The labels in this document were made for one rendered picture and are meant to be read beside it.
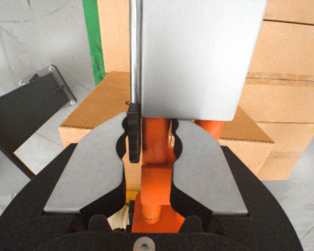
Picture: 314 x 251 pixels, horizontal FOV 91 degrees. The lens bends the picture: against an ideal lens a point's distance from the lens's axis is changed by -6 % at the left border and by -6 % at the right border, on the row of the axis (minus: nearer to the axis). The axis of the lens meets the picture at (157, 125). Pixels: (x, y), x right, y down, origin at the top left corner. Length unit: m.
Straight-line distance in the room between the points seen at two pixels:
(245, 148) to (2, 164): 0.82
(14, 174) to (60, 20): 0.93
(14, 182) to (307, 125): 1.34
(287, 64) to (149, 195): 0.75
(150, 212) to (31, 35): 1.36
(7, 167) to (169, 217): 0.72
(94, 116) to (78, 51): 0.98
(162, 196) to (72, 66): 1.24
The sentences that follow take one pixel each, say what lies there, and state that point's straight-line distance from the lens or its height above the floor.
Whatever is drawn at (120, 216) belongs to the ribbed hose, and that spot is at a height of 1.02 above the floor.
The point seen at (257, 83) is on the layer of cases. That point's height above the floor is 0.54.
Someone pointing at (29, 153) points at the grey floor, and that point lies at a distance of 2.00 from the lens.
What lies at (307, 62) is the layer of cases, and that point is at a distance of 0.88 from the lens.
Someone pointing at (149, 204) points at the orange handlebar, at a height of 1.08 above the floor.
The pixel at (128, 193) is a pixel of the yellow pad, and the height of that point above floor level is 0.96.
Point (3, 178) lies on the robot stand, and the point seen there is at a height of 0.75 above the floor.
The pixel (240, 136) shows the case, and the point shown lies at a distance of 0.35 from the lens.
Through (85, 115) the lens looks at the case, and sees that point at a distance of 0.35.
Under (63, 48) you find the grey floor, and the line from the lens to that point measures 1.34.
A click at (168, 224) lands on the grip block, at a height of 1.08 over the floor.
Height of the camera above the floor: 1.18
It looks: 58 degrees down
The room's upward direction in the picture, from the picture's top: 180 degrees clockwise
